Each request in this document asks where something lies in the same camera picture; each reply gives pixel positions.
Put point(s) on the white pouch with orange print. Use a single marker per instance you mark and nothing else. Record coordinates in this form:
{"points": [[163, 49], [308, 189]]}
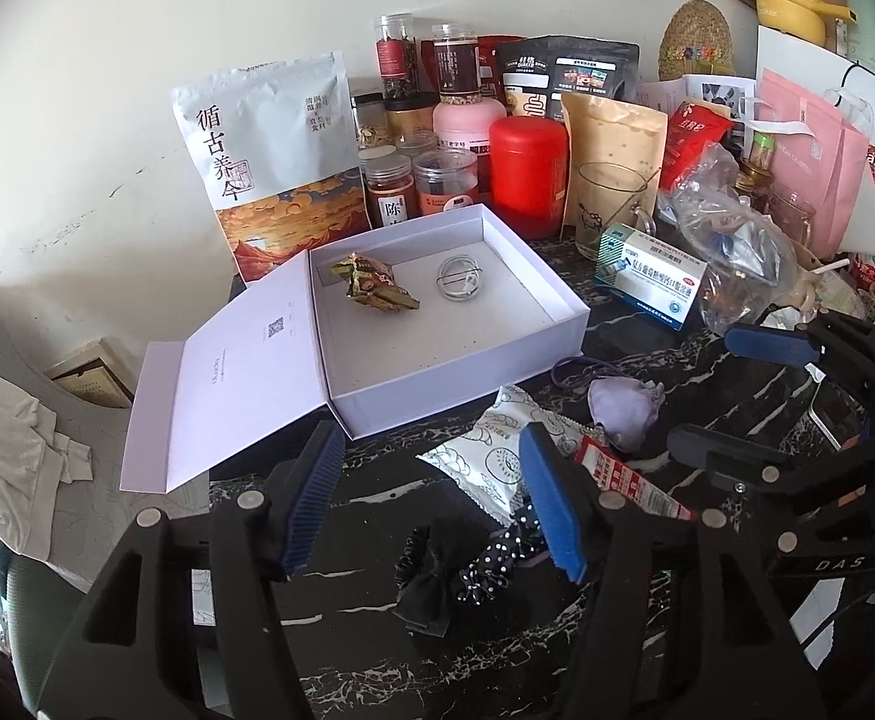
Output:
{"points": [[272, 142]]}

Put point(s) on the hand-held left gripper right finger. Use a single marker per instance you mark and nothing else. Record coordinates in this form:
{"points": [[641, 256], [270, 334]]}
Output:
{"points": [[554, 502]]}

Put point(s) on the glass mug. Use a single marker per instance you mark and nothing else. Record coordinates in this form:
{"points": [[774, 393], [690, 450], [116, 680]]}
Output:
{"points": [[790, 217]]}

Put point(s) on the amber jar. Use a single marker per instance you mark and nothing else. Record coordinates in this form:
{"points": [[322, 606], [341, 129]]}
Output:
{"points": [[411, 116]]}

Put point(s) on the clear plastic bag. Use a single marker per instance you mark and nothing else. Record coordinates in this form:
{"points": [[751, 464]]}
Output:
{"points": [[737, 240]]}

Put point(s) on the white lidded cardboard box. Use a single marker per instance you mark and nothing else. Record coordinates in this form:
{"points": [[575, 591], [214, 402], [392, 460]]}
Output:
{"points": [[415, 330]]}

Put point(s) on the framed picture on floor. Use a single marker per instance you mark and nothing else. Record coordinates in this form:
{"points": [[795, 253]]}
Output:
{"points": [[96, 375]]}

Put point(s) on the jar of red-brown powder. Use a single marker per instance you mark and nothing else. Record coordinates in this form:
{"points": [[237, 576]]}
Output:
{"points": [[445, 184]]}

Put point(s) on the black printed pouch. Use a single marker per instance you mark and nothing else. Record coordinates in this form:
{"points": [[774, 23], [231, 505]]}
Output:
{"points": [[569, 75]]}

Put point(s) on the kraft paper pouch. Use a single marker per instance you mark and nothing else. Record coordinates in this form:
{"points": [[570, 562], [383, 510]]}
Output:
{"points": [[614, 131]]}

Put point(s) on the green gold candy wrapper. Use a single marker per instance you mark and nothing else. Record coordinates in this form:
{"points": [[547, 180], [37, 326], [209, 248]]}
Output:
{"points": [[374, 283]]}

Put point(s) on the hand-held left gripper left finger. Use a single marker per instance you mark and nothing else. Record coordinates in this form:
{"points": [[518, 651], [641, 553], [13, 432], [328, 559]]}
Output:
{"points": [[310, 499]]}

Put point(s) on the red white paper packet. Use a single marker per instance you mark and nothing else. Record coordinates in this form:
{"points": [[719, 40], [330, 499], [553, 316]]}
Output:
{"points": [[636, 484]]}

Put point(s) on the pink paper bag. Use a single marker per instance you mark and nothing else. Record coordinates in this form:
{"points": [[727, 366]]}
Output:
{"points": [[812, 165]]}

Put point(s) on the tall clear jar red label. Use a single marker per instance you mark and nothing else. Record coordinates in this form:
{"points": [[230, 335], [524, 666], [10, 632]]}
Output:
{"points": [[398, 56]]}

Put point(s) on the white snack packet green print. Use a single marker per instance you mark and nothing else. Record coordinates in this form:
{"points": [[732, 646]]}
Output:
{"points": [[482, 450]]}

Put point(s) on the pink jar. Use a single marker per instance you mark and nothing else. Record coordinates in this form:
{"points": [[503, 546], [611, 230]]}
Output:
{"points": [[467, 124]]}

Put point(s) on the small jar black lid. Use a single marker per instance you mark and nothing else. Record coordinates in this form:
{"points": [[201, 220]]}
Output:
{"points": [[370, 124]]}

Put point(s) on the red snack packet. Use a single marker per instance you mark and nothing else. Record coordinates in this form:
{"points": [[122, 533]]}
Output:
{"points": [[696, 139]]}

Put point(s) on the clear glass cup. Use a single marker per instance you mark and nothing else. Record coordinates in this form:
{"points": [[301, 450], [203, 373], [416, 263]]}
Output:
{"points": [[614, 214]]}

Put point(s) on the grey cloth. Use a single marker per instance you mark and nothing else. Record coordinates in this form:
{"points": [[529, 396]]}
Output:
{"points": [[10, 450]]}

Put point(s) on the red canister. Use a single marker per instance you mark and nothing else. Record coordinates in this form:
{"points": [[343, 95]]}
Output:
{"points": [[529, 176]]}

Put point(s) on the blue white medicine box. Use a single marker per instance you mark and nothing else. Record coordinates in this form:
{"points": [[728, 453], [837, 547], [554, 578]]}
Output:
{"points": [[651, 277]]}

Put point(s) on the jar of orange powder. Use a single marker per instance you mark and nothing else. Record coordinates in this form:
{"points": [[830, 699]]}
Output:
{"points": [[386, 191]]}

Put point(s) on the black polka dot scrunchie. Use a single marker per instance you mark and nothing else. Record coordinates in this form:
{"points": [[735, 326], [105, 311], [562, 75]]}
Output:
{"points": [[497, 551]]}

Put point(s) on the tall jar dark label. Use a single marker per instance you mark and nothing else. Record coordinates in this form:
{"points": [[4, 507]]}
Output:
{"points": [[456, 64]]}

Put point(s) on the red pouch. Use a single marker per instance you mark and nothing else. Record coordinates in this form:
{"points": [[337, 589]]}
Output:
{"points": [[491, 67]]}

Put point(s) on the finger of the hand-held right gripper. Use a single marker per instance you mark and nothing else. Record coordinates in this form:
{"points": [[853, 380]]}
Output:
{"points": [[771, 345], [719, 450]]}

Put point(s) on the woven straw basket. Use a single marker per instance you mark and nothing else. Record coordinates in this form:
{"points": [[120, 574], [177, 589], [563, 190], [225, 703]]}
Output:
{"points": [[696, 37]]}

